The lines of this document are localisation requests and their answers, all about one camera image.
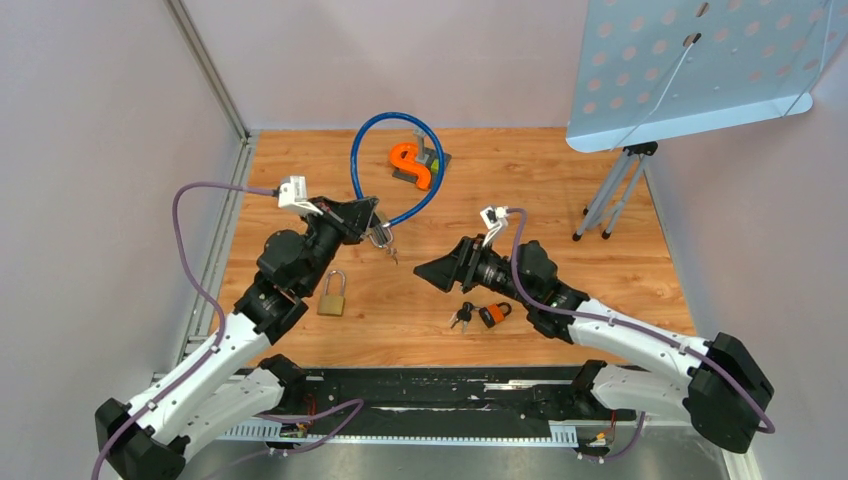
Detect perforated metal music stand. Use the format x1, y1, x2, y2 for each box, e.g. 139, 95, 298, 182
566, 1, 847, 238

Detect cable lock silver keys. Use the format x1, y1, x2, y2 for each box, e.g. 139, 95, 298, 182
385, 245, 399, 265

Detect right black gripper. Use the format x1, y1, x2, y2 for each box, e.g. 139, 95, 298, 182
414, 235, 535, 308

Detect blue cable lock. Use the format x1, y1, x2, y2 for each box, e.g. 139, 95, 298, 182
349, 111, 446, 228

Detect orange S-shaped toy base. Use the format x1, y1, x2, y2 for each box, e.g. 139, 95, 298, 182
388, 128, 452, 191

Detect orange small padlock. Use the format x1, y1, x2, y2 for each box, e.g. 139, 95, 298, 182
477, 302, 512, 329

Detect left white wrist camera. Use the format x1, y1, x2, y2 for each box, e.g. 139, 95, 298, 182
277, 175, 324, 217

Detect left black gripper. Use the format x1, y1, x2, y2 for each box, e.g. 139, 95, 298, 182
299, 195, 377, 295

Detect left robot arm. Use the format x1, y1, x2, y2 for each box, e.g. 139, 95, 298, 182
91, 189, 378, 479

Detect small brass padlock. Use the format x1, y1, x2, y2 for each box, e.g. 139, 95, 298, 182
317, 270, 347, 317

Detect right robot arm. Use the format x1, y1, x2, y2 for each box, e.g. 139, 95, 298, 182
413, 235, 774, 454

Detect black key bunch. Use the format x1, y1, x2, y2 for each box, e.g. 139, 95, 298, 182
449, 302, 475, 334

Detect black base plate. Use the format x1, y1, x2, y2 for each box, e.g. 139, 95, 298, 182
218, 366, 704, 440

